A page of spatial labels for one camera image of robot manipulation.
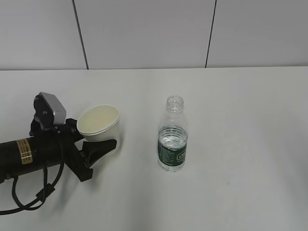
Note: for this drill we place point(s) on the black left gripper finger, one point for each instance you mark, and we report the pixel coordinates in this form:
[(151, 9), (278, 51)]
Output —
[(93, 151)]

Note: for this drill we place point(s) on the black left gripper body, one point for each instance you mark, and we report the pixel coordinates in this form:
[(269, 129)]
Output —
[(56, 145)]

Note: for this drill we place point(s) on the white paper cup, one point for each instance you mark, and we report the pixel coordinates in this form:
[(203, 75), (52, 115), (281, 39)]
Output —
[(100, 123)]

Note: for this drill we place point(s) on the clear green-labelled water bottle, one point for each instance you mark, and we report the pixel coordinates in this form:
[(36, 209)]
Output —
[(172, 135)]

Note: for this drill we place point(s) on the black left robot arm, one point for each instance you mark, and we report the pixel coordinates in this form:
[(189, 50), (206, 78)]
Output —
[(16, 159)]

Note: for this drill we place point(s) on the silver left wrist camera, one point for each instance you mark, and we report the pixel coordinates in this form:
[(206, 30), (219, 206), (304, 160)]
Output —
[(49, 111)]

